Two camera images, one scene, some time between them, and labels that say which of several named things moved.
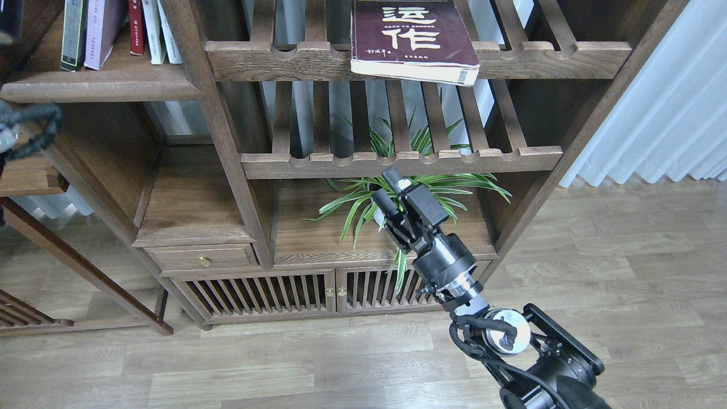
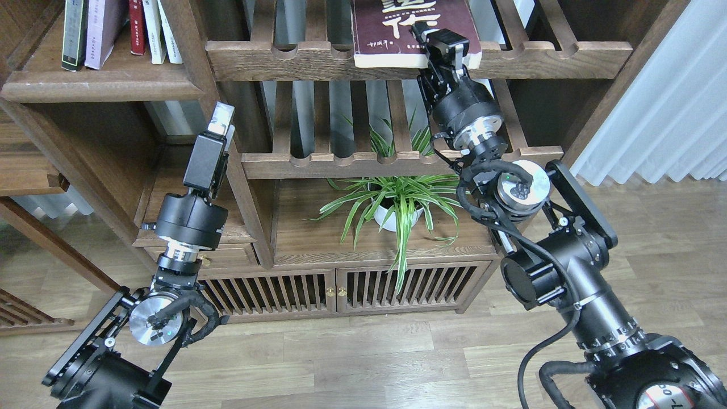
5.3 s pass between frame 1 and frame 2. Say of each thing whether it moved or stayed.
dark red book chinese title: stayed
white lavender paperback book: stayed
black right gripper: moved
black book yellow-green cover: stayed
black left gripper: moved
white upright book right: stayed
